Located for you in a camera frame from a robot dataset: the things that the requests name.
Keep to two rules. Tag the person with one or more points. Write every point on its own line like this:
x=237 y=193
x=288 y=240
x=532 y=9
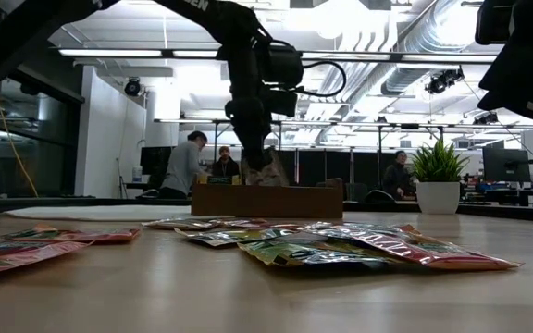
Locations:
x=396 y=178
x=181 y=166
x=226 y=166

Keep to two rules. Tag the black overhead light bar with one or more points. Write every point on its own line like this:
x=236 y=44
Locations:
x=363 y=57

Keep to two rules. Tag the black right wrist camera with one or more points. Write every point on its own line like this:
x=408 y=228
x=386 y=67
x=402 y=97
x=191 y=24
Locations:
x=495 y=23

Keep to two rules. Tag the black computer monitor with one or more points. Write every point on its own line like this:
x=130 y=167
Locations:
x=153 y=162
x=504 y=164

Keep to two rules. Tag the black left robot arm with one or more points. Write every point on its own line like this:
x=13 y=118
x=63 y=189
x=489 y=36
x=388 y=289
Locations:
x=229 y=23

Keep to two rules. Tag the white round woven placemat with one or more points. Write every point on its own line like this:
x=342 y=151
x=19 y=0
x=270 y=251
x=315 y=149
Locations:
x=100 y=213

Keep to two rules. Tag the wooden three-compartment box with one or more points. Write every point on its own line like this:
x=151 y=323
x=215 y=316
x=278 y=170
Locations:
x=266 y=203

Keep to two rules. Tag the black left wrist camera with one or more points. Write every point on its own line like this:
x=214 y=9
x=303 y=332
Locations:
x=282 y=102

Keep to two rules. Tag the black overhead camera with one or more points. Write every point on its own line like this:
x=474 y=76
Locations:
x=444 y=79
x=132 y=87

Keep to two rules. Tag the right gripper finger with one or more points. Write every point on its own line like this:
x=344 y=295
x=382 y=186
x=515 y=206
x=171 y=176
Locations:
x=525 y=88

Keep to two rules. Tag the red peach tea bag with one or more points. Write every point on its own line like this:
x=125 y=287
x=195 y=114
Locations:
x=433 y=256
x=86 y=237
x=12 y=259
x=257 y=223

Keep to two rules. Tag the white bottle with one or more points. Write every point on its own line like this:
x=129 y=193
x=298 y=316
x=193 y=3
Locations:
x=137 y=174

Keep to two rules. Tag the black office chair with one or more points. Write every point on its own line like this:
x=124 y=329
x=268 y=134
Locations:
x=380 y=196

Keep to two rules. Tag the green plant in white pot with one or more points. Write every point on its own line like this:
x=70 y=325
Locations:
x=437 y=196

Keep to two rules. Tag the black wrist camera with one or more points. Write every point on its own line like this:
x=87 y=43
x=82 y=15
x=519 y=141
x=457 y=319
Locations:
x=282 y=102
x=495 y=23

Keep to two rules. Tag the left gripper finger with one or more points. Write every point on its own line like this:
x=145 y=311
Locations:
x=255 y=152

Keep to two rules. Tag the beige vanilla apple tea bag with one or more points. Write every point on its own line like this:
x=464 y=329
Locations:
x=183 y=225
x=273 y=178
x=331 y=233

